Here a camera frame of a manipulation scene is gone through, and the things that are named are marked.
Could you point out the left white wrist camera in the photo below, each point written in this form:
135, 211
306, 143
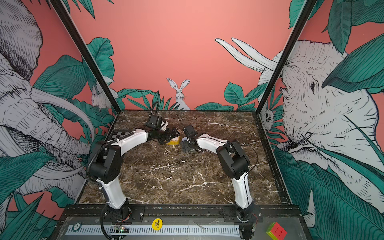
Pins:
164, 125

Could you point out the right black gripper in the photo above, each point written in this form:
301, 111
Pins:
187, 141

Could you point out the small green circuit board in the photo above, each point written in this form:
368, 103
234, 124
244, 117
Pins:
121, 230

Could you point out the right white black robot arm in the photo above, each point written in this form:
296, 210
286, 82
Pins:
234, 162

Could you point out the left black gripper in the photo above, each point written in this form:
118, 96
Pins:
170, 135

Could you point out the black mounting rail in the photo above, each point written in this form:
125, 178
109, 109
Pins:
139, 211

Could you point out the black frame post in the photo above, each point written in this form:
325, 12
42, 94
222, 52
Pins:
67, 21
298, 27

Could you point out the white slotted cable duct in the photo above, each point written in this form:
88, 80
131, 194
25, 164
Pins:
137, 230

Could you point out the left black frame post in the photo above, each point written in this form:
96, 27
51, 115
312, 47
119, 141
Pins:
67, 21

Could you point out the light blue small alarm clock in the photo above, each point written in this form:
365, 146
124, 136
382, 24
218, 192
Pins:
186, 147

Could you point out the black white checkerboard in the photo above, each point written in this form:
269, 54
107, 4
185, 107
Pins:
117, 134

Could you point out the yellow round sticker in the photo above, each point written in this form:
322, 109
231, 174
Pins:
157, 224

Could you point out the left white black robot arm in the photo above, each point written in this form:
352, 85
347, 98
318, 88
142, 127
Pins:
106, 158

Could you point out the yellow rectangular alarm clock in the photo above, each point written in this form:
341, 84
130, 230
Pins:
174, 141

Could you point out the right black frame post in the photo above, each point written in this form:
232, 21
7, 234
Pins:
298, 27

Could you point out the colourful rubik cube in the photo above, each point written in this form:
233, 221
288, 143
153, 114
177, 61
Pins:
276, 232

